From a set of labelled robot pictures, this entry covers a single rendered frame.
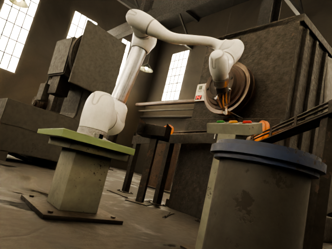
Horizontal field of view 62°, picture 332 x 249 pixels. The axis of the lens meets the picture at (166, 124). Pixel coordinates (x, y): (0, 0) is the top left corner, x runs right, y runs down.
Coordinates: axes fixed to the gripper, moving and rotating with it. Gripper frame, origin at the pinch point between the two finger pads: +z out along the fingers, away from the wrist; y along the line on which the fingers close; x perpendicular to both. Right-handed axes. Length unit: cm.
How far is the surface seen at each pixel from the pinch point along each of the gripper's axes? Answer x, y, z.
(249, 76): -28, -51, 18
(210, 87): -52, -30, 27
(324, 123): 60, -4, -25
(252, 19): -617, -687, 392
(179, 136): -62, 8, 65
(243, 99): -21, -36, 28
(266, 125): 18.1, -16.7, 14.9
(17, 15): -1092, 16, 160
